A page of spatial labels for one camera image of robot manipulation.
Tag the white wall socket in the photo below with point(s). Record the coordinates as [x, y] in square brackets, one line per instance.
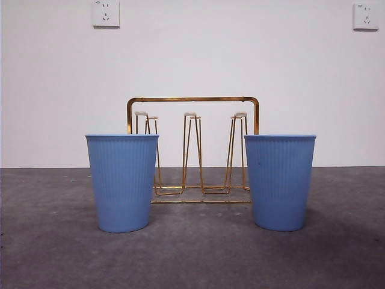
[365, 17]
[106, 15]

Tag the blue ribbed plastic cup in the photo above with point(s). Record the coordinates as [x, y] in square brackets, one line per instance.
[121, 186]
[279, 186]

